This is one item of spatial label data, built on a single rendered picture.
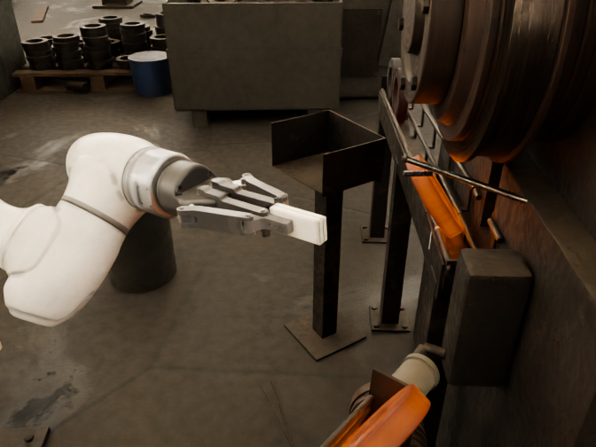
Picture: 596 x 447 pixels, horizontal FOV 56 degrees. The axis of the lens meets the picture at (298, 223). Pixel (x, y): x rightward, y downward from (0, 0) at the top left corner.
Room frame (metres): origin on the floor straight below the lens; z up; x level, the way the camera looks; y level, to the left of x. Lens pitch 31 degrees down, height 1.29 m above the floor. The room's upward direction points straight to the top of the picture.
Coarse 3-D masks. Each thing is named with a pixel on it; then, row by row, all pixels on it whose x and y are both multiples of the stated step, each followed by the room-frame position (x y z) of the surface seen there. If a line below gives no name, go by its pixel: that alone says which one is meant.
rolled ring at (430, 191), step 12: (420, 156) 1.06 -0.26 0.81; (408, 168) 1.01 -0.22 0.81; (420, 168) 0.99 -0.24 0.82; (420, 180) 0.96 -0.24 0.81; (432, 180) 0.98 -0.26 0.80; (420, 192) 0.95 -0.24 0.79; (432, 192) 0.94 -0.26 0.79; (444, 192) 1.08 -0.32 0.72; (432, 204) 0.93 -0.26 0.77; (444, 204) 0.93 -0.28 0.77; (444, 216) 0.92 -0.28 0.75; (456, 216) 1.00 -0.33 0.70; (444, 228) 0.93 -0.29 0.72; (456, 228) 0.93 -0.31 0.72
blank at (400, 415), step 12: (396, 396) 0.50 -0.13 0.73; (408, 396) 0.46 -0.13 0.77; (420, 396) 0.47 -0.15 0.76; (384, 408) 0.49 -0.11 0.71; (396, 408) 0.44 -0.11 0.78; (408, 408) 0.44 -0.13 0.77; (420, 408) 0.45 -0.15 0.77; (372, 420) 0.49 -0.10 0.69; (384, 420) 0.42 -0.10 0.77; (396, 420) 0.43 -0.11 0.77; (408, 420) 0.43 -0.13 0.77; (420, 420) 0.43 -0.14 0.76; (360, 432) 0.48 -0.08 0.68; (372, 432) 0.42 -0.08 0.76; (384, 432) 0.41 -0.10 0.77; (396, 432) 0.42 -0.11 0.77; (408, 432) 0.42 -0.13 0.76; (348, 444) 0.46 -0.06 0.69; (360, 444) 0.41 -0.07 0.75; (372, 444) 0.41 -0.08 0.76; (384, 444) 0.40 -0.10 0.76; (396, 444) 0.40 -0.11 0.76
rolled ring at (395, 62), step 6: (390, 60) 2.05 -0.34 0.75; (396, 60) 2.01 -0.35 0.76; (390, 66) 2.04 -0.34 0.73; (396, 66) 1.98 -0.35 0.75; (390, 72) 2.08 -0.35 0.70; (390, 78) 2.09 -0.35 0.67; (390, 84) 2.08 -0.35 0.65; (390, 90) 2.07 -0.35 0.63; (390, 96) 1.96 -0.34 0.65; (390, 102) 1.95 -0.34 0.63
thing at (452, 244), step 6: (444, 234) 1.00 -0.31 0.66; (450, 240) 0.98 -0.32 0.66; (456, 240) 0.98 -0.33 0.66; (462, 240) 0.98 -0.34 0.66; (450, 246) 0.96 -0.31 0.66; (456, 246) 0.96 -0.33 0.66; (462, 246) 0.96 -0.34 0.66; (450, 252) 0.94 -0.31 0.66; (456, 252) 0.94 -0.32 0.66; (456, 258) 0.91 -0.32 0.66
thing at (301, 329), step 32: (288, 128) 1.53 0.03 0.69; (320, 128) 1.59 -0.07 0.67; (352, 128) 1.51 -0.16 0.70; (288, 160) 1.53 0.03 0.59; (320, 160) 1.53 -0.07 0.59; (352, 160) 1.33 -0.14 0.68; (320, 192) 1.29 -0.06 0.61; (320, 256) 1.40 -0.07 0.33; (320, 288) 1.40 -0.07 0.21; (320, 320) 1.39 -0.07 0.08; (320, 352) 1.32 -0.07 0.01
